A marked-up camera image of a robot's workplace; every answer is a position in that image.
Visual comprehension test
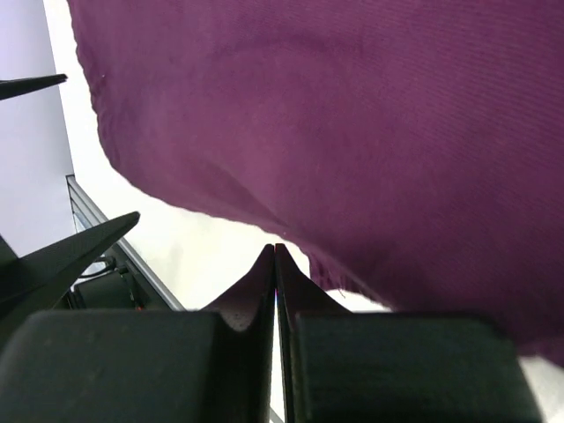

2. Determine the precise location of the aluminium mounting rail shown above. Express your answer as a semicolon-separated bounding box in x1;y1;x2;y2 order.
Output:
65;174;186;312

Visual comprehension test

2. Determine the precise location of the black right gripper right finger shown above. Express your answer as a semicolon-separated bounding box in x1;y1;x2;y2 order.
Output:
275;244;542;422

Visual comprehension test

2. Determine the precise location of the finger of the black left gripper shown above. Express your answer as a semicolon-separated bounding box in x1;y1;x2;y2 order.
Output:
1;212;140;345
0;74;68;100

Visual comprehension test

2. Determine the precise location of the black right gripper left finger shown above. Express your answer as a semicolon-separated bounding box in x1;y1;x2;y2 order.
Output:
1;245;274;422

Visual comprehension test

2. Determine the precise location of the purple cloth drape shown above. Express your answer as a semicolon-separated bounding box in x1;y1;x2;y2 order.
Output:
69;1;563;364

